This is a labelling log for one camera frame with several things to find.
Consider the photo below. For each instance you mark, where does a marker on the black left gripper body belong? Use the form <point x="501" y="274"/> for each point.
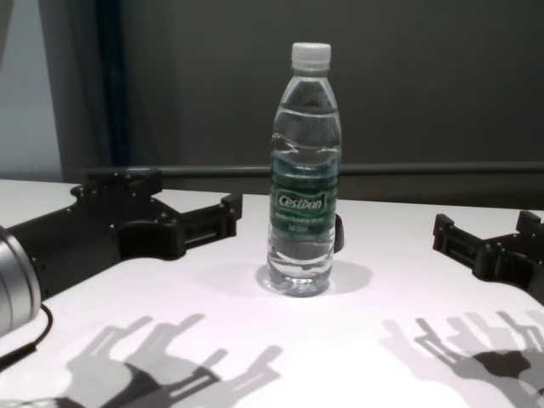
<point x="85" y="229"/>

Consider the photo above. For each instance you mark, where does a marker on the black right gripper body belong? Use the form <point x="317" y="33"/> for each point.
<point x="514" y="263"/>

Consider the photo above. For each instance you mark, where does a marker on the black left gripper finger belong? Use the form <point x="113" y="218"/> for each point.
<point x="127" y="183"/>
<point x="208" y="223"/>

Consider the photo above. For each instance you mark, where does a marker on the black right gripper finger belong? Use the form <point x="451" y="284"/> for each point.
<point x="531" y="225"/>
<point x="455" y="240"/>

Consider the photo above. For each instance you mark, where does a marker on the clear water bottle green label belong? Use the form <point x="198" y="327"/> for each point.
<point x="304" y="178"/>

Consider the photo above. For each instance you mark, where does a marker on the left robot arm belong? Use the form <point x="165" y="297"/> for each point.
<point x="17" y="280"/>

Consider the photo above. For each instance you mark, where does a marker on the green YES button black base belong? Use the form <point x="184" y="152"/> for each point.
<point x="340" y="234"/>

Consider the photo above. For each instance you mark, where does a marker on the thin grey horizontal rail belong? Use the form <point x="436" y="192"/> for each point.
<point x="404" y="170"/>

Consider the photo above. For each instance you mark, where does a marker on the dark vertical frame post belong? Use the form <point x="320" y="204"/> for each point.
<point x="111" y="85"/>

